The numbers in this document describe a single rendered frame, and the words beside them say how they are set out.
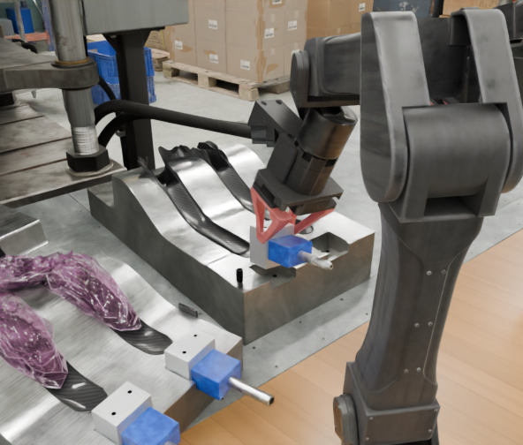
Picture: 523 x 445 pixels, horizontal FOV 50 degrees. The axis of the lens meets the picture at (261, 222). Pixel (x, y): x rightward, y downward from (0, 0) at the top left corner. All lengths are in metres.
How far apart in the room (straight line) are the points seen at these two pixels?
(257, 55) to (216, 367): 4.14
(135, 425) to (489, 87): 0.45
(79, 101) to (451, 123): 1.07
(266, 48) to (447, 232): 4.35
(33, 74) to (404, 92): 1.06
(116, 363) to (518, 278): 0.65
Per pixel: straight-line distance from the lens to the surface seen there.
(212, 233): 0.89
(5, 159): 1.56
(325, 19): 5.40
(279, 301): 0.79
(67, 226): 1.13
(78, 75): 1.31
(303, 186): 0.67
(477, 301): 0.93
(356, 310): 0.86
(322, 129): 0.63
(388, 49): 0.38
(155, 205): 0.92
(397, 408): 0.51
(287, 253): 0.71
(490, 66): 0.40
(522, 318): 0.92
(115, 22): 1.50
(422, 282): 0.42
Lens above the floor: 1.32
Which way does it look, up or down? 28 degrees down
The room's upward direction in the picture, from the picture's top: straight up
